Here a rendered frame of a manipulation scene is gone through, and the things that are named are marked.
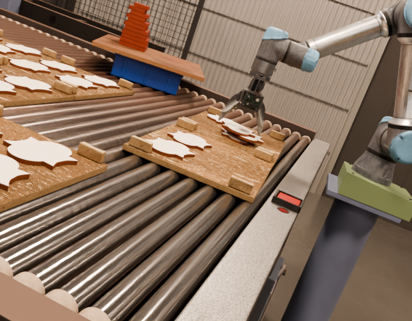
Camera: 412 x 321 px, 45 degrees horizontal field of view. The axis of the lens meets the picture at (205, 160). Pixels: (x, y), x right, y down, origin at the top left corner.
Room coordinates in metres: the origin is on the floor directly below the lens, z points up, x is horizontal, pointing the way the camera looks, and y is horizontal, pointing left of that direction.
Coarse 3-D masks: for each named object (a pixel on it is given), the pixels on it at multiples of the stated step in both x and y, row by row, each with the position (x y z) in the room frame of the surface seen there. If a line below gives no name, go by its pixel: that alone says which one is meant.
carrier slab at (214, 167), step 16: (176, 128) 1.52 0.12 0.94; (128, 144) 1.18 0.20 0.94; (224, 144) 1.53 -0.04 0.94; (160, 160) 1.15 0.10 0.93; (176, 160) 1.18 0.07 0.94; (192, 160) 1.23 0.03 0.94; (208, 160) 1.28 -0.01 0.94; (224, 160) 1.34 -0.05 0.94; (240, 160) 1.40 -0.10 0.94; (256, 160) 1.46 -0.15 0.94; (192, 176) 1.14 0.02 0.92; (208, 176) 1.14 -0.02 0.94; (224, 176) 1.19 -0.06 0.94; (240, 176) 1.24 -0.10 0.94; (256, 176) 1.29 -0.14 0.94; (240, 192) 1.12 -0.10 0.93; (256, 192) 1.15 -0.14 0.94
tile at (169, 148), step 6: (156, 144) 1.23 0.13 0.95; (162, 144) 1.25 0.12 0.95; (168, 144) 1.27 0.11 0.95; (174, 144) 1.29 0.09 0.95; (180, 144) 1.31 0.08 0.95; (156, 150) 1.19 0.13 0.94; (162, 150) 1.19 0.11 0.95; (168, 150) 1.21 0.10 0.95; (174, 150) 1.23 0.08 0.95; (180, 150) 1.25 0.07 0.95; (186, 150) 1.27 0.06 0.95; (168, 156) 1.19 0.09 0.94; (174, 156) 1.21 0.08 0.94; (180, 156) 1.20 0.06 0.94; (186, 156) 1.24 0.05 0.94; (192, 156) 1.26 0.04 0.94
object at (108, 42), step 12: (108, 36) 2.45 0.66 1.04; (108, 48) 2.08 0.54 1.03; (120, 48) 2.14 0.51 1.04; (132, 48) 2.30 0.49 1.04; (144, 60) 2.11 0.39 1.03; (156, 60) 2.18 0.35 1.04; (168, 60) 2.35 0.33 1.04; (180, 60) 2.54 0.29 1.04; (180, 72) 2.13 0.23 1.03; (192, 72) 2.21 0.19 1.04
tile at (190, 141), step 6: (168, 132) 1.39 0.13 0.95; (180, 132) 1.44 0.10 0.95; (174, 138) 1.35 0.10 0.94; (180, 138) 1.37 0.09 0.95; (186, 138) 1.40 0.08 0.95; (192, 138) 1.42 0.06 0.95; (198, 138) 1.45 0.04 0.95; (186, 144) 1.34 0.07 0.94; (192, 144) 1.36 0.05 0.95; (198, 144) 1.38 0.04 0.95; (204, 144) 1.41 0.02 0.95
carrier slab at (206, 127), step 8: (208, 112) 1.97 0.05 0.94; (200, 120) 1.76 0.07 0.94; (208, 120) 1.81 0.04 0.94; (200, 128) 1.63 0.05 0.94; (208, 128) 1.68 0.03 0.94; (216, 128) 1.72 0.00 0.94; (248, 128) 1.94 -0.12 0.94; (208, 136) 1.56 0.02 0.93; (216, 136) 1.60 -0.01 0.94; (224, 136) 1.64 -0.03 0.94; (264, 136) 1.88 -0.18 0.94; (232, 144) 1.57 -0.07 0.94; (240, 144) 1.61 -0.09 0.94; (256, 144) 1.70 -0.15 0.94; (264, 144) 1.74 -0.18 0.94; (272, 144) 1.79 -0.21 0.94; (280, 144) 1.85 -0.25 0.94; (248, 152) 1.54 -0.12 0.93; (280, 152) 1.71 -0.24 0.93; (272, 160) 1.54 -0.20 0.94
